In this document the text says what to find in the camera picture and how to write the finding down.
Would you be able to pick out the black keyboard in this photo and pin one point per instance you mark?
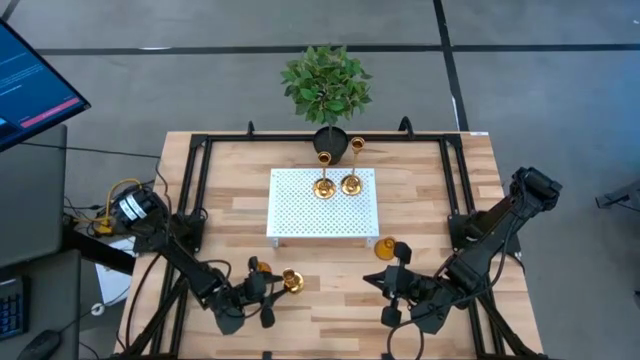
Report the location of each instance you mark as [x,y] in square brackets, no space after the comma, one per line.
[10,312]

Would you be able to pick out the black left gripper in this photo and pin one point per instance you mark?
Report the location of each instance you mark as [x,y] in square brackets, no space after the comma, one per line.
[256,289]

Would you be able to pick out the small white round disc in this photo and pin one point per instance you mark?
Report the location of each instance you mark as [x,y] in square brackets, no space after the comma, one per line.
[97,309]

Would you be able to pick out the black desk support bar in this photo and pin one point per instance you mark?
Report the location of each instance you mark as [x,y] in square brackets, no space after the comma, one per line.
[100,252]

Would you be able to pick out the computer monitor blue screen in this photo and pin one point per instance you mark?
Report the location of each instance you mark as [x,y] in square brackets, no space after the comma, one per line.
[30,85]

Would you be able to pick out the white table label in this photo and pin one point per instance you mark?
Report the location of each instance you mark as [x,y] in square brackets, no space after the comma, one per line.
[479,133]

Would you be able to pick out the short amber bell candle holder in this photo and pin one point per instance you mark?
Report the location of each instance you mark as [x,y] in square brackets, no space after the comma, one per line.
[384,249]

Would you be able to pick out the black stand leg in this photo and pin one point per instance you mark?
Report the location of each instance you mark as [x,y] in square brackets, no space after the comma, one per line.
[620,197]

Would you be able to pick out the medium brass candlestick holder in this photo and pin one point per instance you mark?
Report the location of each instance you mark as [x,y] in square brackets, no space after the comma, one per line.
[292,281]

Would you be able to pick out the tall brass candlestick holder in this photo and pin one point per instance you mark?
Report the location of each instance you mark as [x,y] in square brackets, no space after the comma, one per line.
[351,185]
[324,188]

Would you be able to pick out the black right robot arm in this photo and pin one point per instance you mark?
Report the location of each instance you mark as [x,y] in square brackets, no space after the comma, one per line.
[500,220]

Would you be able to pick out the black aluminium table frame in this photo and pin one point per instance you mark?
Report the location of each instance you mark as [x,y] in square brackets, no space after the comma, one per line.
[280,137]

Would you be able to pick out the white paper sheet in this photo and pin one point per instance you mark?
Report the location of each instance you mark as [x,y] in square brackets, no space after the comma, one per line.
[112,285]

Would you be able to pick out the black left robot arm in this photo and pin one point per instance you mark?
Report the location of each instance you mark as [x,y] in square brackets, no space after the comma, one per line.
[190,270]

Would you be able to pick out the grey desk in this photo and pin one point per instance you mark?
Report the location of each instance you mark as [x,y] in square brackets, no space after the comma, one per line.
[30,200]

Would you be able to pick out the green plant in black pot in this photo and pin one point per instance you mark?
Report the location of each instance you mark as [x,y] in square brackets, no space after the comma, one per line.
[325,85]

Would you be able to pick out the black computer mouse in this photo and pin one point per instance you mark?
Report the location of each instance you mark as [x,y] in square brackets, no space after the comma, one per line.
[40,346]

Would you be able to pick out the white perforated metal platform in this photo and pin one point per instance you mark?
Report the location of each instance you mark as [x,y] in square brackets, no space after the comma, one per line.
[300,215]

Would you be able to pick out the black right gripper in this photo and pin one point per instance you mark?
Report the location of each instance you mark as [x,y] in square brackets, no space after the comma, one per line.
[407,290]

